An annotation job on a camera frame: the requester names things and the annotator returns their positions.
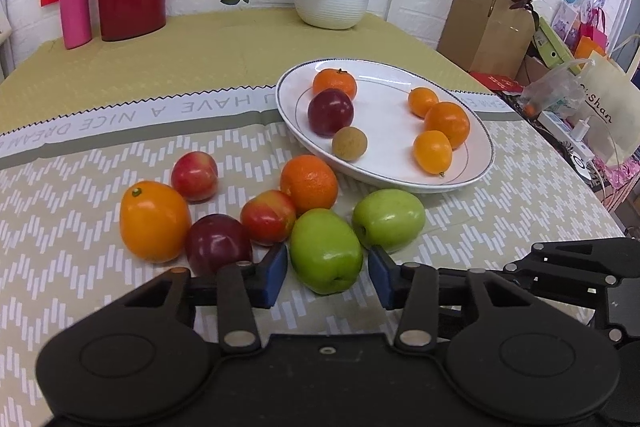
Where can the dark red plum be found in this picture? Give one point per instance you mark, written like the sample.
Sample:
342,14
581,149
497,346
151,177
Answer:
330,112

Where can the cardboard box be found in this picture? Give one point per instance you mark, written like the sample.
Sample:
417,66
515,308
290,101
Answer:
480,29

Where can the red envelope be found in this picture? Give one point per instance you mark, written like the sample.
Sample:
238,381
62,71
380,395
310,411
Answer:
497,82

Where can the orange with green stem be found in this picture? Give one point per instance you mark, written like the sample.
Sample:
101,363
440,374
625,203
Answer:
154,221

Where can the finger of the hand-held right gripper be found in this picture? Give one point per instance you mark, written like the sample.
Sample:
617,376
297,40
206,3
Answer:
565,278
590,253

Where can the yellow orange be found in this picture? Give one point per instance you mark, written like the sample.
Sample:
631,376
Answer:
432,152

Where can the white plate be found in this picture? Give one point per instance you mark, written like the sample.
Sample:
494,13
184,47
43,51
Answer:
385,132

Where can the clear plastic bag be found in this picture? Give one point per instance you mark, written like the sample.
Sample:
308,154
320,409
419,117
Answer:
550,87

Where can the white tote bag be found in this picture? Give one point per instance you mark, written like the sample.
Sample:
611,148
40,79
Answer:
610,107

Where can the brown kiwi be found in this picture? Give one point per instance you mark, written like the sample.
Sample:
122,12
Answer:
349,143

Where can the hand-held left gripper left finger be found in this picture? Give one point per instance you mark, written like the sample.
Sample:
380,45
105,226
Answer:
275,274

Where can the beige patterned tablecloth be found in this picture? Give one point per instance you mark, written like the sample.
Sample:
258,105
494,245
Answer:
75,147

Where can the small orange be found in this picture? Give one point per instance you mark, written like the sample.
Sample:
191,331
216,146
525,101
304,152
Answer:
422,101

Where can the pink gift bag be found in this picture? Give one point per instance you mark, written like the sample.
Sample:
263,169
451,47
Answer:
592,19

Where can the large orange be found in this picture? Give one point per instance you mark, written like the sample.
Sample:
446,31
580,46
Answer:
447,124

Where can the white power strip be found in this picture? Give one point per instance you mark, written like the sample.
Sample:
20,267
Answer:
560,124

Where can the green apple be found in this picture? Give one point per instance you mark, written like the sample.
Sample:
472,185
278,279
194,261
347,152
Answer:
326,251
388,219

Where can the red yellow apple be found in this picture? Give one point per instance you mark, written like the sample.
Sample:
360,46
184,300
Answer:
268,217

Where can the dark red apple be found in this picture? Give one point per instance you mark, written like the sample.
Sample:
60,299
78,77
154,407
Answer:
218,244

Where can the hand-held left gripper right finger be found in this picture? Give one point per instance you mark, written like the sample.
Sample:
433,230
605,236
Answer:
381,277

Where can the tangerine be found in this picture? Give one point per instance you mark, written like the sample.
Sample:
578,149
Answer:
308,183
335,83

